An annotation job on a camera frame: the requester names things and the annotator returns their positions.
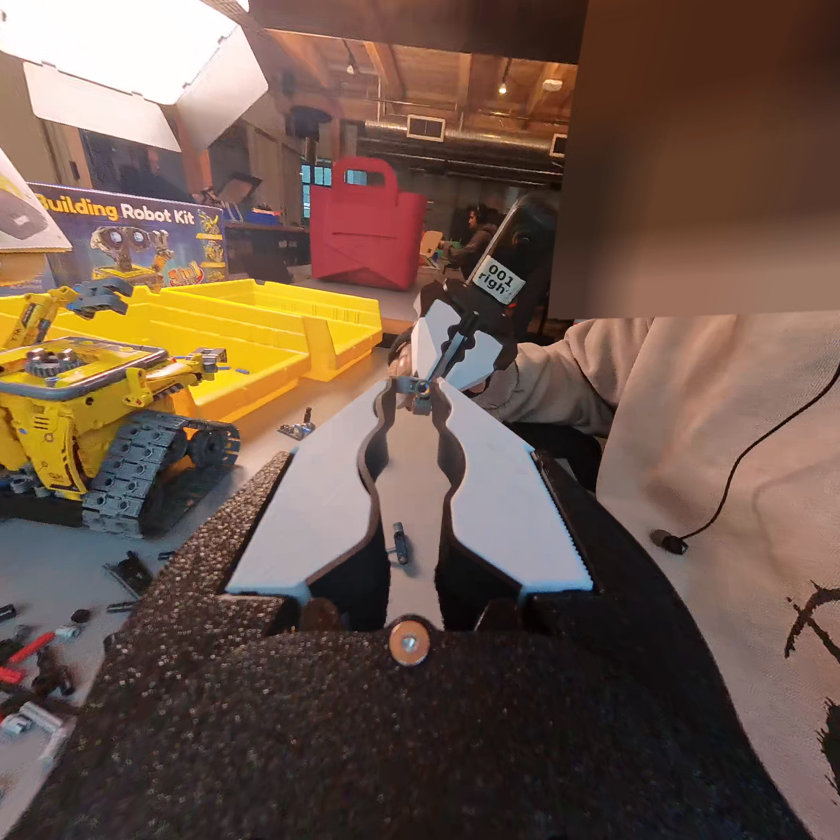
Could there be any yellow tracked toy robot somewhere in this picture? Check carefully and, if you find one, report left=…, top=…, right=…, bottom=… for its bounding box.
left=0, top=283, right=244, bottom=542

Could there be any instruction booklet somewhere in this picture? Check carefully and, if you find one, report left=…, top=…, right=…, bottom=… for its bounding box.
left=0, top=145, right=74, bottom=257

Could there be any blue toy set box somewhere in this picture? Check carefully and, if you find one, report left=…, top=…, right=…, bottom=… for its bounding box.
left=27, top=184, right=232, bottom=292

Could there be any person's beige jacket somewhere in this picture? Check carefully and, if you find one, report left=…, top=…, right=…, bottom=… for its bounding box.
left=598, top=313, right=840, bottom=840

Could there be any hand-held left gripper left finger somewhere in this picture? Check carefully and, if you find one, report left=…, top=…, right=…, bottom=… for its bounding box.
left=226, top=378, right=395, bottom=631

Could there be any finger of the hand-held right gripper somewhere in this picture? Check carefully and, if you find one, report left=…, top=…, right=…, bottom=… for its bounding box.
left=410, top=313, right=463, bottom=384
left=441, top=329, right=509, bottom=393

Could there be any grey axle assembly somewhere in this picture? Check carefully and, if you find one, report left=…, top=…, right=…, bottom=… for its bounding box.
left=277, top=409, right=320, bottom=442

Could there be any black long axle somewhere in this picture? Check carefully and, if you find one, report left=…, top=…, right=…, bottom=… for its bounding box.
left=103, top=549, right=156, bottom=602

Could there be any black clip-on cable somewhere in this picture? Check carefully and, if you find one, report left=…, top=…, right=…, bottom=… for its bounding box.
left=651, top=361, right=840, bottom=556

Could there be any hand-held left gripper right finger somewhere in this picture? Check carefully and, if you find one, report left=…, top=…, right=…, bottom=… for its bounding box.
left=434, top=378, right=595, bottom=628

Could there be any yellow parts tray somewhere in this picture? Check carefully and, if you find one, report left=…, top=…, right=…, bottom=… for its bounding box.
left=0, top=292, right=312, bottom=427
left=132, top=279, right=385, bottom=384

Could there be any softbox light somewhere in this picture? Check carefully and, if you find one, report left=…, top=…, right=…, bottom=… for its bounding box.
left=0, top=0, right=270, bottom=153

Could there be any person's right forearm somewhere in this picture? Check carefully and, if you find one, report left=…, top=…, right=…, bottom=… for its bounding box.
left=476, top=315, right=657, bottom=441

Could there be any pile of small pins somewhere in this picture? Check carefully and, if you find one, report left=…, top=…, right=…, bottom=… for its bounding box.
left=0, top=602, right=86, bottom=769

